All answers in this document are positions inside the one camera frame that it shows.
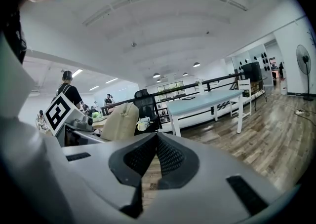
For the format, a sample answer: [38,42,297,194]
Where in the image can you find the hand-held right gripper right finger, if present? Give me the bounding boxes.
[142,131,296,224]

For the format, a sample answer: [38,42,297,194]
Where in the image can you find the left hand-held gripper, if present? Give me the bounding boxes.
[43,92,109,149]

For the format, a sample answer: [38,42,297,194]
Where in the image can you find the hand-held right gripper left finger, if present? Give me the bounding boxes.
[61,132,159,219]

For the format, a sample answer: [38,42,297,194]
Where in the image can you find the beige pouch item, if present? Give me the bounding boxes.
[100,102,140,142]

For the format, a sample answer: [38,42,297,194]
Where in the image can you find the white table with blue top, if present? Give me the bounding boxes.
[166,89,245,137]

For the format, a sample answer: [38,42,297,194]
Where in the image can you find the black office chair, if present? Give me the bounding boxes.
[134,89,163,134]

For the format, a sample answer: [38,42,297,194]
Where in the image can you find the white wooden chair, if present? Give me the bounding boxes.
[230,78,253,134]

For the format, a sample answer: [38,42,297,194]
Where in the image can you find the white vase with flowers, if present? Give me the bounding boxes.
[194,77,206,96]

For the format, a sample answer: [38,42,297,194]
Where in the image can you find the black metal railing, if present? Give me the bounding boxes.
[100,71,269,126]

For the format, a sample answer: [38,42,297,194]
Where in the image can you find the wooden side desk black legs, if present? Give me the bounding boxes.
[249,76,269,112]

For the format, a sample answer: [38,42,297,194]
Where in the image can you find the black box speaker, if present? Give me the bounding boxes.
[241,61,263,82]

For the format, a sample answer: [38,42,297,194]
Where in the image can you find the black standing fan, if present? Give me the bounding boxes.
[296,44,315,102]

